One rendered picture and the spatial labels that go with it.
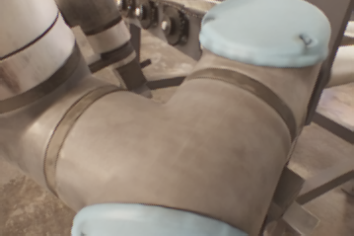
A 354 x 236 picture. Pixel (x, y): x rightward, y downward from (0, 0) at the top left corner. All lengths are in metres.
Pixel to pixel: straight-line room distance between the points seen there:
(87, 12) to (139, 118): 0.43
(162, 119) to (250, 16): 0.10
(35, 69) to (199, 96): 0.10
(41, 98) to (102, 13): 0.41
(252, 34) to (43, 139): 0.15
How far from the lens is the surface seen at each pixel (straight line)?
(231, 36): 0.18
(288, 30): 0.19
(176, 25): 1.15
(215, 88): 0.16
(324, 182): 1.32
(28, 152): 0.20
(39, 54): 0.17
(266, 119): 0.16
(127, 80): 0.59
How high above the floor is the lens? 1.10
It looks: 28 degrees down
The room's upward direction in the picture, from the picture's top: 5 degrees clockwise
